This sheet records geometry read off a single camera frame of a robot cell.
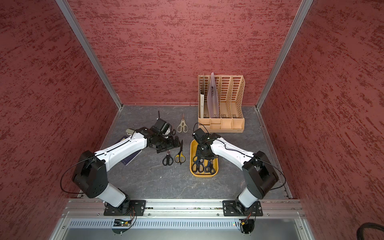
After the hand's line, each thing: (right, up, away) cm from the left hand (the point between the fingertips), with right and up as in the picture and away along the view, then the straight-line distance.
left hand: (173, 149), depth 84 cm
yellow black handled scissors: (+3, -7, +7) cm, 11 cm away
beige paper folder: (+17, +33, +2) cm, 37 cm away
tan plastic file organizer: (+38, +39, +22) cm, 59 cm away
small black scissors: (-4, +8, +20) cm, 22 cm away
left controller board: (-24, -34, -12) cm, 43 cm away
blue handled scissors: (+14, -10, +3) cm, 18 cm away
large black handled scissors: (+21, -11, +1) cm, 24 cm away
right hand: (+16, -6, +2) cm, 17 cm away
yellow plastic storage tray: (+11, 0, +6) cm, 13 cm away
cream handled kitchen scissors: (+3, +12, +22) cm, 26 cm away
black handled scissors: (-5, -8, +7) cm, 12 cm away
